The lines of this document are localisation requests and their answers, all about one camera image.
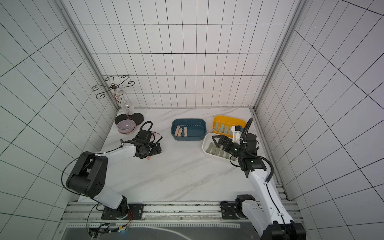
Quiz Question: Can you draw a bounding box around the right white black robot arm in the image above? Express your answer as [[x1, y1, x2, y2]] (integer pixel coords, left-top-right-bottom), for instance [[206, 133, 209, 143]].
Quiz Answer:
[[212, 133, 307, 240]]

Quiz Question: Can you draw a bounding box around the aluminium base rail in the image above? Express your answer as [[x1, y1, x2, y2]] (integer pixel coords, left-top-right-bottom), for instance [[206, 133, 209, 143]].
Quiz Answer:
[[61, 201, 304, 224]]

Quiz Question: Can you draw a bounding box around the metal scroll cup rack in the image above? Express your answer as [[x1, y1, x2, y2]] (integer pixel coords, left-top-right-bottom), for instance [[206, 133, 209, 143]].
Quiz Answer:
[[92, 75, 144, 126]]

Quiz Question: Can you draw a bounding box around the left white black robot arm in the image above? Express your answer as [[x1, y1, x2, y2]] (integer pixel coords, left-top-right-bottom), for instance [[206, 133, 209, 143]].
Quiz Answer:
[[62, 130, 163, 220]]

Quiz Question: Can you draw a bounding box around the white storage box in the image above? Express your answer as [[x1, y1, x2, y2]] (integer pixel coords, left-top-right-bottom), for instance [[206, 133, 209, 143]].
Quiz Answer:
[[202, 133, 240, 164]]

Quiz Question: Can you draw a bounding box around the dark teal storage box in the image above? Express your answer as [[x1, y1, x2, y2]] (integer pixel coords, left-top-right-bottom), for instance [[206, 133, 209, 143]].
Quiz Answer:
[[171, 118, 207, 141]]

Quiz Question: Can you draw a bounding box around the yellow storage box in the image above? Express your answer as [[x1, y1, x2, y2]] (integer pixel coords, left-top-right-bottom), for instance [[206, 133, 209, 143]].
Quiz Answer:
[[212, 116, 246, 138]]

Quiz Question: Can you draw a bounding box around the pink glass bowl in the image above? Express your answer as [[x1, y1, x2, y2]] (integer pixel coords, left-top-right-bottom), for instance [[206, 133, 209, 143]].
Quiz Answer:
[[117, 119, 136, 134]]

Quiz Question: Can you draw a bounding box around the clear glass on rack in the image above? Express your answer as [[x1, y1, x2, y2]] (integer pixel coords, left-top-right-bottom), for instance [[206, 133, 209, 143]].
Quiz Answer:
[[122, 100, 135, 116]]

